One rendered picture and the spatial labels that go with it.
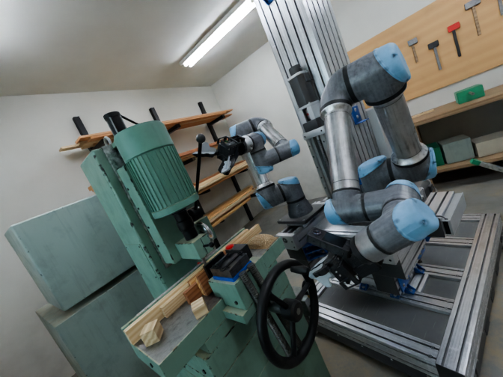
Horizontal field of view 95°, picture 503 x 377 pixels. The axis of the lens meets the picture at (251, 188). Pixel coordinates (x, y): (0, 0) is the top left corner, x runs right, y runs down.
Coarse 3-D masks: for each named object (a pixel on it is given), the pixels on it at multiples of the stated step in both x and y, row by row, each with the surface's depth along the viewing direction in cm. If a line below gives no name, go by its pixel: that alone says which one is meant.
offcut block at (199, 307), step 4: (196, 300) 72; (200, 300) 71; (192, 304) 70; (196, 304) 69; (200, 304) 68; (204, 304) 68; (192, 308) 68; (196, 308) 67; (200, 308) 68; (204, 308) 68; (196, 312) 67; (200, 312) 68; (204, 312) 68; (208, 312) 69; (196, 316) 67; (200, 316) 68
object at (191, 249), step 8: (184, 240) 90; (192, 240) 85; (200, 240) 84; (208, 240) 87; (184, 248) 87; (192, 248) 83; (200, 248) 83; (208, 248) 86; (184, 256) 90; (192, 256) 86; (200, 256) 83
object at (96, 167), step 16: (96, 160) 86; (96, 176) 92; (112, 176) 88; (96, 192) 100; (112, 192) 88; (112, 208) 96; (128, 208) 90; (128, 224) 92; (128, 240) 100; (144, 240) 92; (144, 256) 94; (144, 272) 103; (160, 272) 94; (176, 272) 99; (160, 288) 99
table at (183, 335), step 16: (256, 256) 91; (272, 256) 93; (272, 288) 76; (208, 304) 72; (224, 304) 73; (176, 320) 72; (192, 320) 68; (208, 320) 68; (240, 320) 67; (176, 336) 64; (192, 336) 64; (208, 336) 67; (144, 352) 63; (160, 352) 61; (176, 352) 60; (192, 352) 63; (160, 368) 57; (176, 368) 59
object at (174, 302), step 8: (256, 224) 114; (248, 232) 108; (256, 232) 111; (240, 240) 103; (248, 240) 106; (184, 288) 81; (176, 296) 78; (184, 296) 80; (168, 304) 76; (176, 304) 78; (168, 312) 75
